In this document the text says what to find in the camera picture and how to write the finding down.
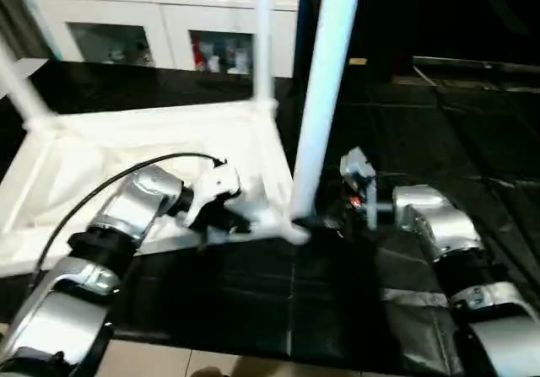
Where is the white plastic table top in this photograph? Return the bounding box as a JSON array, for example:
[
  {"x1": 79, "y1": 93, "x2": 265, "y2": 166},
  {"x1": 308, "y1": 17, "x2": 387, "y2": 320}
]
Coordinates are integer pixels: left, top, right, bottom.
[{"x1": 0, "y1": 99, "x2": 311, "y2": 278}]

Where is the white plastic table leg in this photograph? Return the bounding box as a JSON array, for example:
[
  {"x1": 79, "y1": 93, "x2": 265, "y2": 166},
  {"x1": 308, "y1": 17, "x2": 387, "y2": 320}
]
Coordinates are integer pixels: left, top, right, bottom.
[
  {"x1": 251, "y1": 0, "x2": 278, "y2": 112},
  {"x1": 0, "y1": 40, "x2": 58, "y2": 133},
  {"x1": 289, "y1": 0, "x2": 365, "y2": 226}
]

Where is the black work mat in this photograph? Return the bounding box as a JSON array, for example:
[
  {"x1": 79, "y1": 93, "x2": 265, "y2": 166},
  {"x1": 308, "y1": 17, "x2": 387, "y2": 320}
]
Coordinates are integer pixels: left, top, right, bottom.
[{"x1": 0, "y1": 57, "x2": 540, "y2": 374}]

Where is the red bottle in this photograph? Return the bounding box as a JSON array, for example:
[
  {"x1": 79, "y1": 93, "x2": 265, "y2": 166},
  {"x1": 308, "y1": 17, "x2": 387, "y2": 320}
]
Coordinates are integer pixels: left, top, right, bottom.
[{"x1": 193, "y1": 41, "x2": 209, "y2": 73}]

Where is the white glass-door cabinet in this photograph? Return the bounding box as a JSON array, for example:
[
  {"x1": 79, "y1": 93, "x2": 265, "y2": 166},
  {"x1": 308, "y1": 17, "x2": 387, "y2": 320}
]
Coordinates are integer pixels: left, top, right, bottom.
[{"x1": 30, "y1": 0, "x2": 301, "y2": 78}]

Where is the white edge strip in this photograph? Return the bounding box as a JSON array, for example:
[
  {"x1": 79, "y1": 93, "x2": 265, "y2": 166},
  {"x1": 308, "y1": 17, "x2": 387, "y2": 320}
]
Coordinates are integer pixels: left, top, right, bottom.
[{"x1": 0, "y1": 57, "x2": 48, "y2": 84}]

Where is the black metal rail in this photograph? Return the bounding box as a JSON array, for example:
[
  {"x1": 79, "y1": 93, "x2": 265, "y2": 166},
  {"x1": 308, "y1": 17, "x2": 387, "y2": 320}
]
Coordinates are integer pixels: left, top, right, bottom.
[{"x1": 412, "y1": 55, "x2": 540, "y2": 87}]

